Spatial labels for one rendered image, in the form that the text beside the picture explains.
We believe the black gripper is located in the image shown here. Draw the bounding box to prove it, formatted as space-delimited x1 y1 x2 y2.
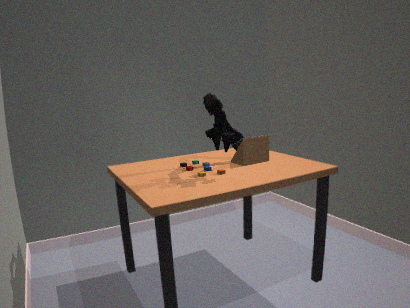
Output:
210 121 235 152

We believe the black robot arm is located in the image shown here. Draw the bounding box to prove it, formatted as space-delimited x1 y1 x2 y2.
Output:
203 94 244 151

